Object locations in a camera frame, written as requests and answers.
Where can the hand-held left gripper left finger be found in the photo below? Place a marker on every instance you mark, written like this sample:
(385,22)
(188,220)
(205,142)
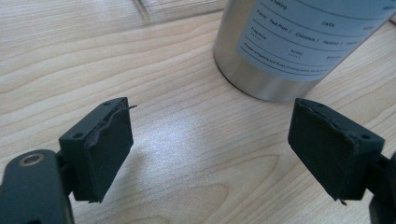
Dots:
(106,149)

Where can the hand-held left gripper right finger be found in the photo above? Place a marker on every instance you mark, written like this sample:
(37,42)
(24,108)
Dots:
(330,149)

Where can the silver metal cup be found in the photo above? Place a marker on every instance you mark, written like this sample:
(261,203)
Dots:
(236,68)

